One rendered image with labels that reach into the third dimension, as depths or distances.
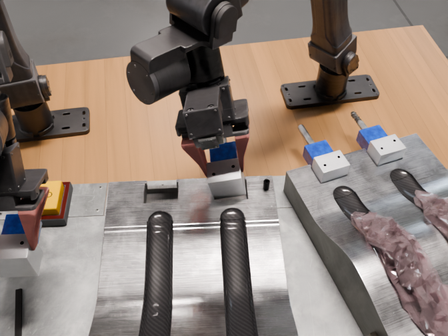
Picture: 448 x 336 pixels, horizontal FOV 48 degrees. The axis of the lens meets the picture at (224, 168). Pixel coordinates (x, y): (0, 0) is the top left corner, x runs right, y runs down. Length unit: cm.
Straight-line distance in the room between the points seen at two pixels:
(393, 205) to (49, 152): 63
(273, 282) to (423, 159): 37
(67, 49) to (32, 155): 165
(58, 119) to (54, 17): 184
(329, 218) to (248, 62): 48
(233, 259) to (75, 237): 29
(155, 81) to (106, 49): 197
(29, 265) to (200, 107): 30
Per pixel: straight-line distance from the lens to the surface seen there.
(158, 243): 75
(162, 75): 62
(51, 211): 88
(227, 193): 76
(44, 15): 291
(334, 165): 85
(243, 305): 70
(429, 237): 79
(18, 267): 72
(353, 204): 85
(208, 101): 62
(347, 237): 77
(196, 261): 73
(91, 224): 89
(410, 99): 113
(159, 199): 82
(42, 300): 84
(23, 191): 64
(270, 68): 114
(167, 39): 64
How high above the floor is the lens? 152
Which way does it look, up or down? 50 degrees down
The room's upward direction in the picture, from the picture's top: straight up
